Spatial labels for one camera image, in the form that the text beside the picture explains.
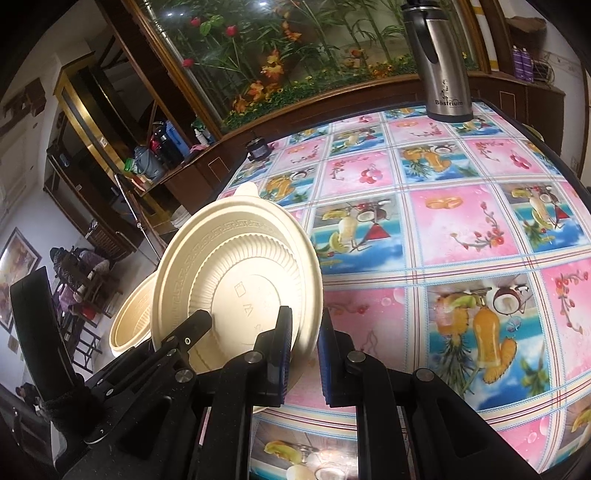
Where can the small white bottle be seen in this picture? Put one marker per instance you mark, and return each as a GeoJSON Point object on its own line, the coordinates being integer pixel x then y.
{"type": "Point", "coordinates": [199, 135]}

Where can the small black container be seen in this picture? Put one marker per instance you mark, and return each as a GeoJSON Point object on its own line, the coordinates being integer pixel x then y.
{"type": "Point", "coordinates": [257, 148]}

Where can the black insulated bottle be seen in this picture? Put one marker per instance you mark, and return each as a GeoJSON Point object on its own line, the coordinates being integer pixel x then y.
{"type": "Point", "coordinates": [162, 141]}

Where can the dark wooden chair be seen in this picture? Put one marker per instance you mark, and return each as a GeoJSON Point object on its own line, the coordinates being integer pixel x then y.
{"type": "Point", "coordinates": [85, 344]}

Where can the stainless steel thermos jug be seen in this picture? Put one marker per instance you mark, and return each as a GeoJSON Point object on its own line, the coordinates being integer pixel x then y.
{"type": "Point", "coordinates": [443, 69]}

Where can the grey blue bag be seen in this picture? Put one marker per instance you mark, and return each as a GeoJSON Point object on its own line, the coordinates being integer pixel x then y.
{"type": "Point", "coordinates": [148, 164]}

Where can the framed wall picture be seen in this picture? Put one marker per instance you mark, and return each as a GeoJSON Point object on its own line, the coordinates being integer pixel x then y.
{"type": "Point", "coordinates": [16, 277]}

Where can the pink cloth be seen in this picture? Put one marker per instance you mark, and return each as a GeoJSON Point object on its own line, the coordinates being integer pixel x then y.
{"type": "Point", "coordinates": [196, 149]}

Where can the glass case with artificial flowers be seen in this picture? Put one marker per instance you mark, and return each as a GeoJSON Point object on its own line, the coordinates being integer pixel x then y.
{"type": "Point", "coordinates": [286, 46]}

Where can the beige plastic bowl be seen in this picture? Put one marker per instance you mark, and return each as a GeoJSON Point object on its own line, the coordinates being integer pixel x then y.
{"type": "Point", "coordinates": [240, 258]}
{"type": "Point", "coordinates": [131, 318]}

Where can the gold framed glass cabinet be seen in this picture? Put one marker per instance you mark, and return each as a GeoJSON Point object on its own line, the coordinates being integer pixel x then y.
{"type": "Point", "coordinates": [78, 120]}

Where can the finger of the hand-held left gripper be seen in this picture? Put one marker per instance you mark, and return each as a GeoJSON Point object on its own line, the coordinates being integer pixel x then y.
{"type": "Point", "coordinates": [187, 332]}

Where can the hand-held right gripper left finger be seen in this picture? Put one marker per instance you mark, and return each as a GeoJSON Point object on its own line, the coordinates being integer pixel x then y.
{"type": "Point", "coordinates": [285, 355]}

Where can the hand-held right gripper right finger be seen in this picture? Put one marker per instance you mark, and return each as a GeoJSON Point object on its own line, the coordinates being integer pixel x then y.
{"type": "Point", "coordinates": [328, 360]}

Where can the brown wooden cabinet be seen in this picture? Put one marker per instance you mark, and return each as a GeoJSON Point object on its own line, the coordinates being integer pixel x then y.
{"type": "Point", "coordinates": [295, 115]}

